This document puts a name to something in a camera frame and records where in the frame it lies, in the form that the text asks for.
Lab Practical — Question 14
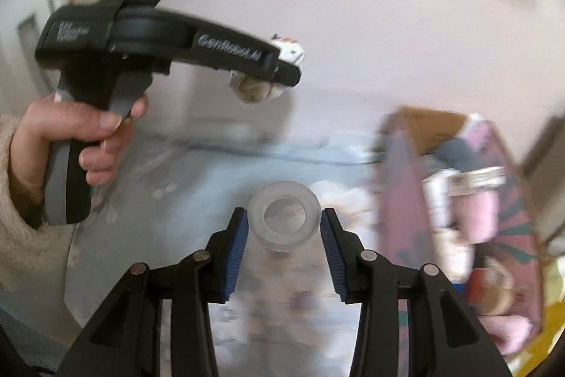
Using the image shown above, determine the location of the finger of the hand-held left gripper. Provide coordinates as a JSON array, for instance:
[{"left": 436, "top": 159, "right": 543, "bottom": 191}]
[{"left": 260, "top": 50, "right": 304, "bottom": 88}]

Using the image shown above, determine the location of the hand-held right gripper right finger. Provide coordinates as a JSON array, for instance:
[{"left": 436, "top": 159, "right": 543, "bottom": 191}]
[{"left": 321, "top": 208, "right": 508, "bottom": 377}]

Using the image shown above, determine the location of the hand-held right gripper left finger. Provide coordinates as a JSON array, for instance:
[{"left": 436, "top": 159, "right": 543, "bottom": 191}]
[{"left": 55, "top": 207, "right": 249, "bottom": 377}]

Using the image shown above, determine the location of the white spotted sock roll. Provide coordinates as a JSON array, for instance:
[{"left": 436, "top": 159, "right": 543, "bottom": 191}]
[{"left": 230, "top": 33, "right": 306, "bottom": 104}]

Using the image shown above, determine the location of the clear tape roll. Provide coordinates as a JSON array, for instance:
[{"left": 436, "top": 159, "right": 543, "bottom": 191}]
[{"left": 247, "top": 181, "right": 321, "bottom": 256}]

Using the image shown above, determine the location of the pink box with teal pattern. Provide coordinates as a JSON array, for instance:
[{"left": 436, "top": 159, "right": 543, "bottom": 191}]
[{"left": 371, "top": 105, "right": 552, "bottom": 360}]

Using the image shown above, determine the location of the person's left forearm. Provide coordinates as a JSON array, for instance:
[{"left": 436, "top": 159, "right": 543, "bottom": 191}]
[{"left": 0, "top": 114, "right": 80, "bottom": 298}]

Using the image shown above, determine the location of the person's left hand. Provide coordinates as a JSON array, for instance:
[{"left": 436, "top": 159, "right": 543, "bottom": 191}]
[{"left": 9, "top": 94, "right": 148, "bottom": 219}]

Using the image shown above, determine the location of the blue floral tablecloth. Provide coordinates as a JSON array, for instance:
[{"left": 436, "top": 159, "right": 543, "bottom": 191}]
[{"left": 66, "top": 130, "right": 398, "bottom": 377}]

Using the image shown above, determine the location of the white cabinet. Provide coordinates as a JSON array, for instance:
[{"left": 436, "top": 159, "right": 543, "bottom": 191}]
[{"left": 0, "top": 0, "right": 89, "bottom": 117}]

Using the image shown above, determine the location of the beige round roll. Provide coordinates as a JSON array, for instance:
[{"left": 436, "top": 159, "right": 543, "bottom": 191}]
[{"left": 470, "top": 258, "right": 519, "bottom": 316}]

